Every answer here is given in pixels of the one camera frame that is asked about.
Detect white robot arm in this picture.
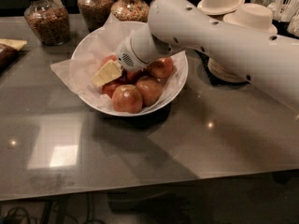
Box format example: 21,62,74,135
93,0,299,111

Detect dark pastry tray left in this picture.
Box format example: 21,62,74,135
0,38,27,73

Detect yellow red apple front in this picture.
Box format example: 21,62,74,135
112,84,143,114

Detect glass cereal jar far left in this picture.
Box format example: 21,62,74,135
24,0,70,46

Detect glass cereal jar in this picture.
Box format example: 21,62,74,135
77,0,114,31
110,0,150,22
24,0,70,46

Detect white paper liner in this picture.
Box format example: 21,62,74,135
50,13,187,115

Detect red yellow apple back right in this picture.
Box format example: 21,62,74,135
147,57,174,78

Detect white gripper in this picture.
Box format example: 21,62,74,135
92,31,150,87

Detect dark red apple centre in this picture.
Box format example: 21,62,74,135
126,70,144,84

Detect white plastic cutlery bundle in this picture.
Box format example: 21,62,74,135
274,0,299,22

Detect paper bowl stack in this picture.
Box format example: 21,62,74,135
197,0,245,15
207,2,278,84

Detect paper bowl stack back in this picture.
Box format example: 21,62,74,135
197,0,245,15

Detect white bowl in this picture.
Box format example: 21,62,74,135
70,21,189,118

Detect red apple back left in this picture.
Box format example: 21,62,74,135
99,55,117,68

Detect red apple lower left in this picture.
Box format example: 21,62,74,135
102,79,126,97

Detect paper bowl stack front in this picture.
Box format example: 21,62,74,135
207,2,278,84

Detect pale red apple front right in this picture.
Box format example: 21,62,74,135
135,76,163,106

